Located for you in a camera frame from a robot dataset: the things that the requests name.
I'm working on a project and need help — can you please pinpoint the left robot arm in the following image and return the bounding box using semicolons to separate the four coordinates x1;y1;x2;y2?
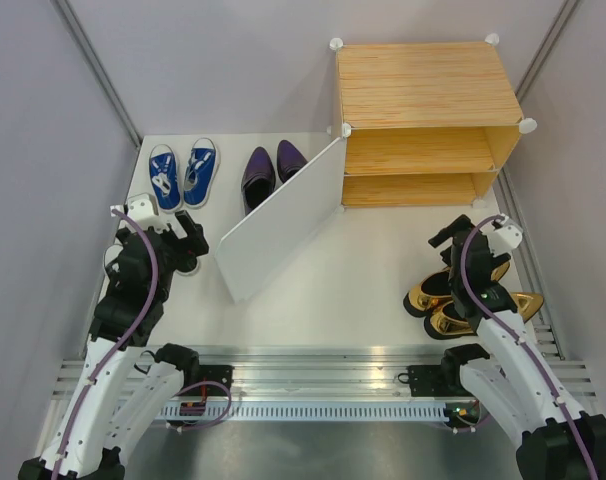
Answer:
18;207;209;479

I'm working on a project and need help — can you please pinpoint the right blue canvas sneaker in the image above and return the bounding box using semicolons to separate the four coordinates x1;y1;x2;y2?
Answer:
183;137;219;208

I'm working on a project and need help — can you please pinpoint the right purple pointed loafer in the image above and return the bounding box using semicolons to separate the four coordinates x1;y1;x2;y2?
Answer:
277;140;308;183

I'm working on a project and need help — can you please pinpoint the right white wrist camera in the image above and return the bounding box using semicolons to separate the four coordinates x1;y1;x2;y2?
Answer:
484;214;524;256

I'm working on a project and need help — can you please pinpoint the black white sneaker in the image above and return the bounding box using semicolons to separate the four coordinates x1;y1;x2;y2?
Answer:
103;243;123;276
176;256;200;276

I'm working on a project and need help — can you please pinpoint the left blue canvas sneaker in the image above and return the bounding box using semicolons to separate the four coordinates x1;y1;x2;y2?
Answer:
148;144;181;212

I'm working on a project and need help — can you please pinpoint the white slotted cable duct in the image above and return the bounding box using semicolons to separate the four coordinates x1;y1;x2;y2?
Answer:
155;403;447;422

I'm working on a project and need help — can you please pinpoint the blue canvas sneaker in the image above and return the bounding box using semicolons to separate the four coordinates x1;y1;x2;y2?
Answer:
148;144;181;212
183;137;219;208

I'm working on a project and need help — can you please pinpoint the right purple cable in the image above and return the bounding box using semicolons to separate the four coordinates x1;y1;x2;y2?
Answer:
458;214;602;480

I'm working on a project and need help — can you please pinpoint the wooden shoe cabinet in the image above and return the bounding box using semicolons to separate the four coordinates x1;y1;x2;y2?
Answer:
329;34;537;208

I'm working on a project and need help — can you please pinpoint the gold loafer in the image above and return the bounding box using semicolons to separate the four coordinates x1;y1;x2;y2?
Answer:
402;256;516;318
423;292;544;340

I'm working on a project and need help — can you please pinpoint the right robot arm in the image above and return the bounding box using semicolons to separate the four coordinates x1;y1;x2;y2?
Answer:
428;214;606;479

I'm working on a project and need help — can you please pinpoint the purple pointed loafer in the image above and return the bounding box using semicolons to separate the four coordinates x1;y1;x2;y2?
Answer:
277;140;308;183
241;146;276;215

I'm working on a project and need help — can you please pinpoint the purple cable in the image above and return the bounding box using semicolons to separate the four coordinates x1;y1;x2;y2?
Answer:
458;214;602;480
50;207;159;480

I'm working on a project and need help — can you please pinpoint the black white sneaker near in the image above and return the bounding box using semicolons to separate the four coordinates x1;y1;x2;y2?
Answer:
103;243;123;276

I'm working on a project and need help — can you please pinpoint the black white sneaker far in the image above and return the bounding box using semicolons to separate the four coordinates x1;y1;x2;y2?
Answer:
176;256;200;276

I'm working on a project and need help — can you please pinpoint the left purple pointed loafer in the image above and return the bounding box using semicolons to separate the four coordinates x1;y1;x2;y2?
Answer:
241;146;276;215

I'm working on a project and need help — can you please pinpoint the white cabinet door panel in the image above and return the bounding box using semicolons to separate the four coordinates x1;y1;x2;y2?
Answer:
215;138;347;303

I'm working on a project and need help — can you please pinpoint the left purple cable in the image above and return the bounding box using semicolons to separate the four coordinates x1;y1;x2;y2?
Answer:
50;207;159;480

